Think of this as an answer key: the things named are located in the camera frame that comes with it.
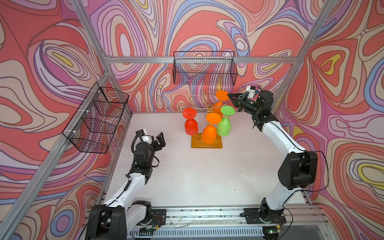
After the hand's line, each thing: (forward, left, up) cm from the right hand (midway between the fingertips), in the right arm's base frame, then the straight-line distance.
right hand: (227, 97), depth 78 cm
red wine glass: (-7, +20, -12) cm, 24 cm away
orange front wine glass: (-14, +10, -12) cm, 21 cm away
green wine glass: (-11, +2, -12) cm, 17 cm away
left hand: (-11, +39, -16) cm, 43 cm away
